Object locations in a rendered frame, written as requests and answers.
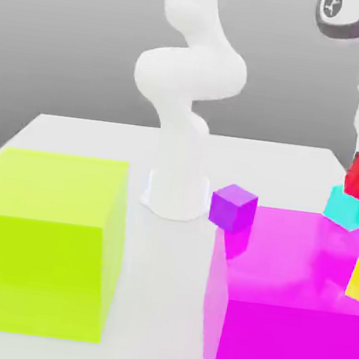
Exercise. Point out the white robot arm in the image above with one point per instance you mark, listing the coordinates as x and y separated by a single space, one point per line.
189 73

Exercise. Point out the small cyan cube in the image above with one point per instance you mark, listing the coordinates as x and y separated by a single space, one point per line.
345 210

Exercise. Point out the small purple cube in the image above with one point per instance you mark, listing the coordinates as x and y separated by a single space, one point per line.
232 209

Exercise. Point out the large magenta box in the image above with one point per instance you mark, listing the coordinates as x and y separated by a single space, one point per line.
289 338

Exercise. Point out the large lime box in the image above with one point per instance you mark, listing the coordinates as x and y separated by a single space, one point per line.
33 259

